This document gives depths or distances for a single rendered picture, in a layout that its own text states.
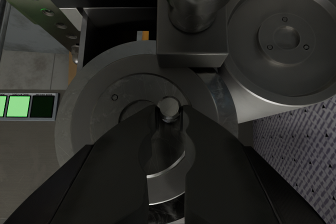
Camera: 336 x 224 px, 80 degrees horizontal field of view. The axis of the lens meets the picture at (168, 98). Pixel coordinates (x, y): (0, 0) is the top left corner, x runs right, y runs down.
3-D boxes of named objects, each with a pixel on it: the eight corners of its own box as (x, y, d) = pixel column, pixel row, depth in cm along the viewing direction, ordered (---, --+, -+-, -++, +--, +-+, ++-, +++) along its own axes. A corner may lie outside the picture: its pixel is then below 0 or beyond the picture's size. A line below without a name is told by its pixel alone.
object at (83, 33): (98, -94, 21) (81, 73, 18) (137, 27, 44) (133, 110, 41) (94, -94, 21) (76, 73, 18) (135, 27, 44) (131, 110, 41)
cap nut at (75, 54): (82, 45, 51) (81, 61, 50) (88, 51, 55) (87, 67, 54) (68, 45, 51) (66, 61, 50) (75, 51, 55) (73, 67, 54)
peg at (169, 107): (170, 124, 11) (151, 107, 12) (170, 127, 14) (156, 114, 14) (186, 106, 12) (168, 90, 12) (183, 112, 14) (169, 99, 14)
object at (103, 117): (78, 89, 15) (175, 59, 15) (89, 95, 17) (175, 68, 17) (102, 194, 13) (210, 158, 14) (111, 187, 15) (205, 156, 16)
